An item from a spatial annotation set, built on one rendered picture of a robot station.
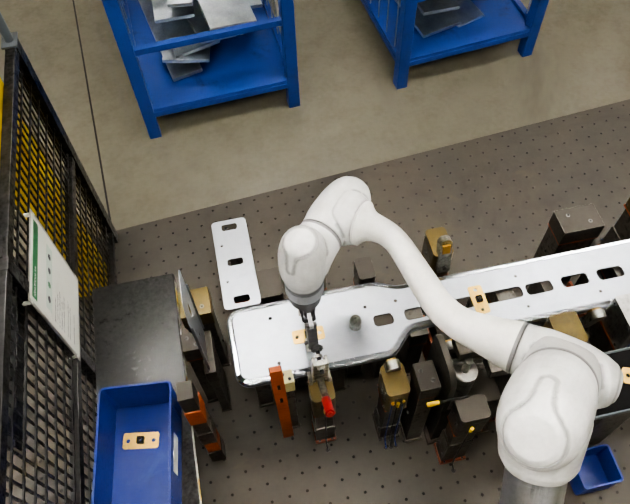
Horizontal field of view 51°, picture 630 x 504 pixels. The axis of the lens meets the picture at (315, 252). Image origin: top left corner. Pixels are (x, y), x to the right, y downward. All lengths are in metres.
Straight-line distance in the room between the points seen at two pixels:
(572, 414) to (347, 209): 0.64
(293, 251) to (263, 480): 0.81
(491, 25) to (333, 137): 1.07
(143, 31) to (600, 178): 2.49
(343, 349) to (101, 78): 2.62
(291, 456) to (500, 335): 0.88
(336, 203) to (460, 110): 2.26
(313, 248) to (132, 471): 0.69
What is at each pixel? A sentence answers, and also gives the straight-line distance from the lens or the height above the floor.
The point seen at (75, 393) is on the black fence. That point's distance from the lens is 1.64.
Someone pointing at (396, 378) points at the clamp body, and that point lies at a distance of 1.64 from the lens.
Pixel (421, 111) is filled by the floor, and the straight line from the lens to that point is 3.61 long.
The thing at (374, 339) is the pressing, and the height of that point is 1.00.
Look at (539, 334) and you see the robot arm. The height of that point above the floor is 1.49.
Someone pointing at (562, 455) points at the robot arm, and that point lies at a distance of 1.07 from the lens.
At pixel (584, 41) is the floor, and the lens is 4.19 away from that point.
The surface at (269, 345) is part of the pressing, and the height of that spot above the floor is 1.00.
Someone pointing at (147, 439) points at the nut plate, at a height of 1.04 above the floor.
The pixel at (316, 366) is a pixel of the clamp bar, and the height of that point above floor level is 1.21.
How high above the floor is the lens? 2.59
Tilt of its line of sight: 58 degrees down
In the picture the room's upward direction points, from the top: 3 degrees counter-clockwise
